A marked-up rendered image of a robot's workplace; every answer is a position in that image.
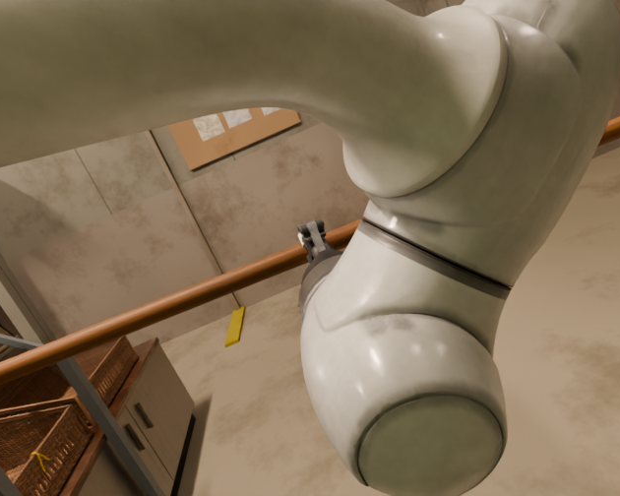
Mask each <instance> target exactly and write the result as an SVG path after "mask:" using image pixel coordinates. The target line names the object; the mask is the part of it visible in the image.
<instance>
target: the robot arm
mask: <svg viewBox="0 0 620 496"><path fill-rule="evenodd" d="M619 87H620V10H619V8H618V6H617V5H616V3H615V2H614V1H613V0H465V1H464V2H463V4H462V5H459V6H452V7H448V8H444V9H441V10H439V11H436V12H434V13H432V14H430V15H428V16H426V17H419V16H415V15H413V14H411V13H409V12H407V11H405V10H403V9H401V8H399V7H397V6H395V5H394V4H392V3H390V2H388V1H386V0H0V167H4V166H8V165H12V164H16V163H20V162H24V161H28V160H32V159H36V158H40V157H44V156H48V155H54V154H58V153H62V152H66V151H69V150H73V149H77V148H81V147H85V146H89V145H93V144H97V143H101V142H104V141H108V140H112V139H116V138H120V137H124V136H128V135H132V134H136V133H140V132H144V131H148V130H152V129H155V128H159V127H162V126H166V125H171V124H175V123H179V122H183V121H187V120H191V119H195V118H199V117H203V116H207V115H212V114H217V113H222V112H225V111H232V110H239V109H246V108H257V107H275V108H284V109H290V110H294V111H298V112H301V113H304V114H306V115H309V116H312V117H314V118H316V119H318V120H320V121H321V122H323V123H324V124H326V125H328V126H329V127H330V128H331V129H333V130H334V131H335V132H336V133H337V134H338V135H339V136H340V138H341V139H342V141H343V160H344V165H345V168H346V171H347V173H348V175H349V177H350V178H351V180H352V181H353V182H354V183H355V184H356V185H357V186H358V187H359V188H361V189H363V191H364V193H365V195H366V196H367V197H368V198H369V199H370V200H369V202H368V205H367V207H366V210H365V212H364V215H363V218H364V219H363V218H362V219H361V221H360V223H359V225H358V227H357V229H356V231H355V233H354V234H353V236H352V238H351V240H350V242H349V244H348V245H347V247H346V249H345V250H344V251H338V250H336V249H335V247H334V246H332V245H331V244H330V243H329V242H326V241H325V239H324V237H325V236H327V235H326V231H325V227H324V225H325V224H324V222H323V221H322V220H321V219H320V218H319V219H315V218H313V219H310V220H308V221H305V222H303V223H300V224H298V225H297V229H298V231H299V232H300V233H298V238H299V240H300V242H301V244H302V246H303V248H305V249H306V248H307V251H308V253H309V255H308V256H307V259H308V262H309V266H308V267H307V269H306V271H305V273H304V275H303V278H302V282H301V287H300V291H299V296H298V303H299V304H297V305H298V307H300V311H299V312H300V314H301V320H302V329H301V336H300V345H301V361H302V367H303V373H304V379H305V383H306V387H307V390H308V394H309V397H310V400H311V403H312V405H313V407H314V410H315V412H316V415H317V417H318V419H319V421H320V423H321V425H322V427H323V430H324V432H325V434H326V435H327V437H328V439H329V441H330V442H331V444H332V446H333V448H334V449H335V451H336V453H337V454H338V455H339V457H340V458H341V460H342V462H343V463H344V464H345V466H346V467H347V468H348V469H349V471H350V472H351V473H352V475H353V476H354V477H355V478H356V479H357V480H358V481H359V482H360V483H361V484H363V485H364V486H367V487H369V486H370V487H371V488H373V489H375V490H377V491H379V492H381V493H384V494H387V495H389V496H460V495H462V494H464V493H466V492H468V491H469V490H471V489H472V488H474V487H475V486H477V485H478V484H479V483H481V482H482V481H483V480H484V479H485V478H486V477H487V476H488V475H489V474H490V473H491V472H492V471H493V469H494V468H495V467H496V465H497V464H498V463H499V461H500V459H501V457H502V455H503V453H504V451H505V448H506V444H507V438H508V426H507V413H506V405H505V398H504V392H503V388H502V384H501V379H500V375H499V371H498V368H497V366H496V364H495V362H494V360H493V354H494V345H495V338H496V333H497V328H498V324H499V319H500V316H501V313H502V310H503V308H504V305H505V302H506V300H507V298H508V296H509V294H510V292H511V290H512V289H511V287H513V286H514V284H515V283H516V281H517V279H518V278H519V276H520V275H521V273H522V271H523V270H524V268H525V267H526V265H527V264H528V262H529V261H530V260H531V258H532V257H533V256H534V255H535V254H536V253H537V252H538V250H539V249H540V248H541V247H542V246H543V244H544V243H545V241H546V240H547V238H548V236H549V235H550V233H551V232H552V230H553V228H554V227H555V225H556V224H557V222H558V220H559V219H560V217H561V216H562V214H563V213H564V211H565V210H566V208H567V206H568V204H569V203H570V201H571V199H572V197H573V195H574V193H575V192H576V190H577V188H578V186H579V184H580V182H581V180H582V178H583V176H584V174H585V172H586V170H587V168H588V166H589V163H590V161H591V159H592V157H593V155H594V153H595V151H596V149H597V146H598V144H599V142H600V140H601V138H602V135H603V133H604V131H605V129H606V127H607V124H608V122H609V119H610V116H611V114H612V111H613V107H614V104H615V101H616V98H617V95H618V91H619Z"/></svg>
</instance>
